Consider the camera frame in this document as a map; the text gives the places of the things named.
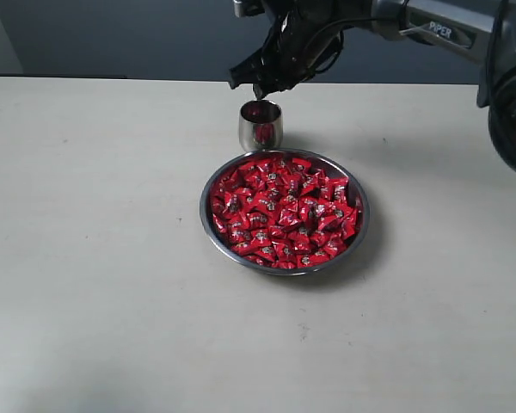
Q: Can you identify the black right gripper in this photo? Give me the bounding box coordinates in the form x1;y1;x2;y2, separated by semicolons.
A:
228;1;344;100

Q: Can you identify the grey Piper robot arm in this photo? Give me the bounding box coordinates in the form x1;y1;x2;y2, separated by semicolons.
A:
229;1;516;172

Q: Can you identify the stainless steel cup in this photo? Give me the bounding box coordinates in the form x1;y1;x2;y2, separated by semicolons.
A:
238;100;283;152

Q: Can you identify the metal bowl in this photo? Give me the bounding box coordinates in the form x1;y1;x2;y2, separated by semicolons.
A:
200;149;370;276

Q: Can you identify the red wrapped candy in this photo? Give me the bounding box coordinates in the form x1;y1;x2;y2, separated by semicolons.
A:
255;246;277;262
322;238;347;259
247;191;275;216
273;240;297;263
296;255;315;268
230;242;255;256

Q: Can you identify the black cable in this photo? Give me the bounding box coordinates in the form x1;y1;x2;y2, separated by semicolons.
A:
298;16;388;81

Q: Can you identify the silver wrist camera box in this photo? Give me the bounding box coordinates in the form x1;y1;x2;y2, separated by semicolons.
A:
232;0;265;18

